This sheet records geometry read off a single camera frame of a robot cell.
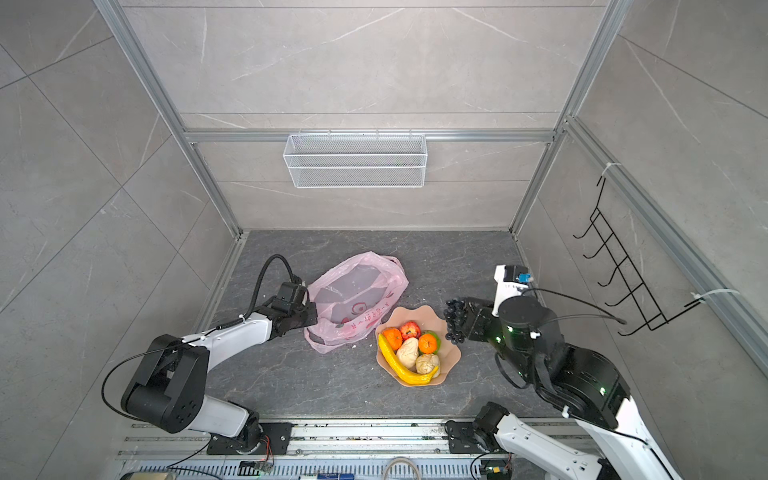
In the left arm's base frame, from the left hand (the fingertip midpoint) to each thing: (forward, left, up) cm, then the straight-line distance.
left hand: (312, 306), depth 93 cm
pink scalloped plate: (-5, -37, -1) cm, 37 cm away
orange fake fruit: (-13, -25, +4) cm, 28 cm away
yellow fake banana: (-20, -25, +4) cm, 32 cm away
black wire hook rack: (-16, -79, +27) cm, 85 cm away
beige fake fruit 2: (-21, -34, +5) cm, 40 cm away
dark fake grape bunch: (-19, -38, +26) cm, 50 cm away
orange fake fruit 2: (-16, -34, +6) cm, 38 cm away
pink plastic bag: (+4, -12, -5) cm, 14 cm away
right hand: (-17, -39, +31) cm, 52 cm away
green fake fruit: (-14, -38, +3) cm, 40 cm away
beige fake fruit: (-17, -29, +2) cm, 34 cm away
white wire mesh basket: (+42, -14, +25) cm, 51 cm away
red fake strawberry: (-10, -30, +2) cm, 32 cm away
